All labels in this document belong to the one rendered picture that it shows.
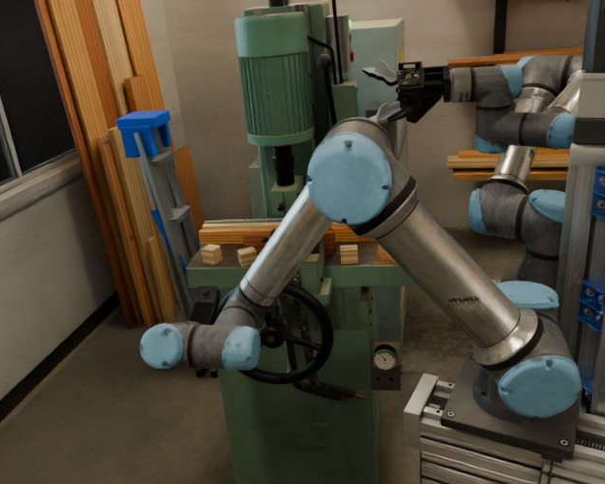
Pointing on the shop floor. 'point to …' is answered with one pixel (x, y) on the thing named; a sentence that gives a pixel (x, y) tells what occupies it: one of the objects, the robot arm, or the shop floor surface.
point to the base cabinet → (306, 417)
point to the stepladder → (135, 122)
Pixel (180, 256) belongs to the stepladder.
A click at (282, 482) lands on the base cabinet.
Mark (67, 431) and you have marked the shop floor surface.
